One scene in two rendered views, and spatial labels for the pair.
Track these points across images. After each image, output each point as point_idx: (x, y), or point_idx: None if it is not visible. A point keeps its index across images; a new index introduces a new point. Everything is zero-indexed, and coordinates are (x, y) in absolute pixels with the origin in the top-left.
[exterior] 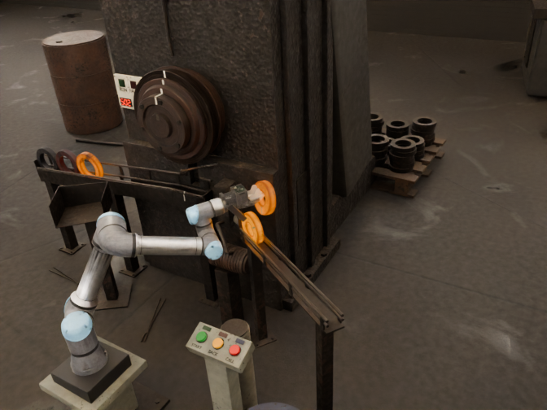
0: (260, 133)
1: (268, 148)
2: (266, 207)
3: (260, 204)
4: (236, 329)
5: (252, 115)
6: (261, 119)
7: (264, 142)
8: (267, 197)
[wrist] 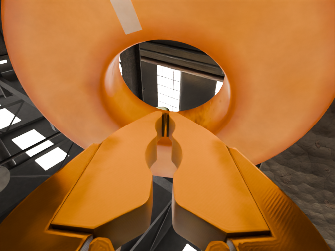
0: (319, 180)
1: (314, 134)
2: (48, 60)
3: (174, 38)
4: None
5: (322, 222)
6: (295, 203)
7: (318, 153)
8: (88, 133)
